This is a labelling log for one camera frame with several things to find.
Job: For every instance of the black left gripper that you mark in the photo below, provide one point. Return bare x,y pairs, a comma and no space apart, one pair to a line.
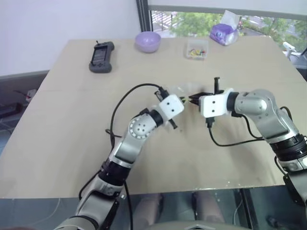
172,123

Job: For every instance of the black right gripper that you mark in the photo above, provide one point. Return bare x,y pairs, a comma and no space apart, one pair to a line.
217,83

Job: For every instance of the clear yellow-zip plastic bag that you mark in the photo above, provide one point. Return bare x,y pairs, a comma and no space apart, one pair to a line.
189,87

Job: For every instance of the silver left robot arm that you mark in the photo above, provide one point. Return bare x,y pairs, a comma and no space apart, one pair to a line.
134,143

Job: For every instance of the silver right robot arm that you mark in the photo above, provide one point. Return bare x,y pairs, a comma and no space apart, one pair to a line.
268,115

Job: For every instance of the clear box of coloured pins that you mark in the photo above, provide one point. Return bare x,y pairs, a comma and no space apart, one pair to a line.
196,49

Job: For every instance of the purple bowl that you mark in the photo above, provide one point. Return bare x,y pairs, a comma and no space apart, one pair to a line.
147,42

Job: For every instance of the purple tissue pack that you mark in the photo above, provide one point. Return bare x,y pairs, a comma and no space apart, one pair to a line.
223,33

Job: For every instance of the black handheld controller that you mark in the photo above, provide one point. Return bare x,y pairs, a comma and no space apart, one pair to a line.
100,57

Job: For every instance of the white device outside table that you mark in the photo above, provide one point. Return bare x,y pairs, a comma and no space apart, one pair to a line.
289,48

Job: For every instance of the grey rounded leg shape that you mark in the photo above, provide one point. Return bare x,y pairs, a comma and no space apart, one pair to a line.
207,207
149,208

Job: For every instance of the black table leg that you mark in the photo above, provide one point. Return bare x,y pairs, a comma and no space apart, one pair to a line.
247,208

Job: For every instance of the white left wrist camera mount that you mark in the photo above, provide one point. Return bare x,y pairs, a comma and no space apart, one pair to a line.
171,106

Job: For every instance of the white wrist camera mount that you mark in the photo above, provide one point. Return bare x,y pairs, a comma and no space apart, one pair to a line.
171,106
214,104

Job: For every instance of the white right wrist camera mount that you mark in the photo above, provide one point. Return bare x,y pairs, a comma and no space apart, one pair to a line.
214,104

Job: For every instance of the dark window frame post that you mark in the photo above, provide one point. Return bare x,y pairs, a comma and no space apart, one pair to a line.
143,15

